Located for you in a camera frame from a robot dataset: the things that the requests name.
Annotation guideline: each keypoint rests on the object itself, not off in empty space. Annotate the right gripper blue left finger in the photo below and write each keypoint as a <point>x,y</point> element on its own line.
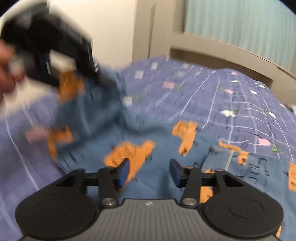
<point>110,180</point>

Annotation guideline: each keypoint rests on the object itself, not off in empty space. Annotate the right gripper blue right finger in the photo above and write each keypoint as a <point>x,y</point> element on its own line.
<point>189,179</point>

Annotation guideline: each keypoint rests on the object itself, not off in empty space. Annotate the blue pants with orange cars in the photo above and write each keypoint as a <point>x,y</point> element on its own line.
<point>149,147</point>

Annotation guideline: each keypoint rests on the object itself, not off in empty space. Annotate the person's left hand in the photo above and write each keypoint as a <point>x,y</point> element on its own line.
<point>8,78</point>

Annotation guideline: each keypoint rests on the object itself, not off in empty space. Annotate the purple grid bedspread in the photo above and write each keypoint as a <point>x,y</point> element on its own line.
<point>227,106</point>

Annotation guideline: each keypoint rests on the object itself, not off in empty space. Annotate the beige built-in cabinet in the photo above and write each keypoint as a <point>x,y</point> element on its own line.
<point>159,31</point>

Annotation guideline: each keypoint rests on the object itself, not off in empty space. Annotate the teal window curtain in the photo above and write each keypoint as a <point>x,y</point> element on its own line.
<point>265,28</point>

